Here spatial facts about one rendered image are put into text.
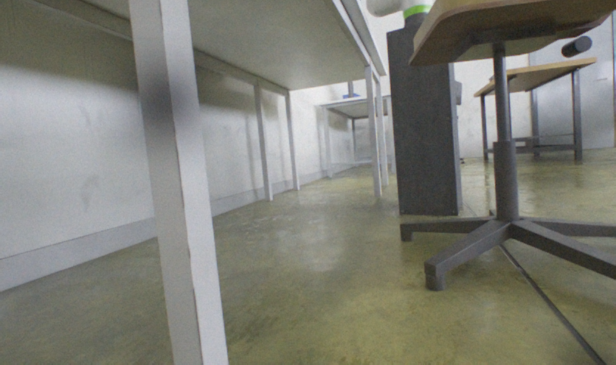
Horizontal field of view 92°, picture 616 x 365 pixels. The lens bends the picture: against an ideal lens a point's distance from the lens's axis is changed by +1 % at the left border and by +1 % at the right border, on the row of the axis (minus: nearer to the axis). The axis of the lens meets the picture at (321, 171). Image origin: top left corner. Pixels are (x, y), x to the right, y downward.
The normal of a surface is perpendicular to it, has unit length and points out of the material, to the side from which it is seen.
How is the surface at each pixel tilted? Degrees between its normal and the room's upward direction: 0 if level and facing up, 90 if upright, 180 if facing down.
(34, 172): 90
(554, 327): 0
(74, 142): 90
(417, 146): 90
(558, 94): 90
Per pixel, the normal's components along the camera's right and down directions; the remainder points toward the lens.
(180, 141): 0.95, -0.07
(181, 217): -0.30, 0.08
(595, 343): -0.09, -0.99
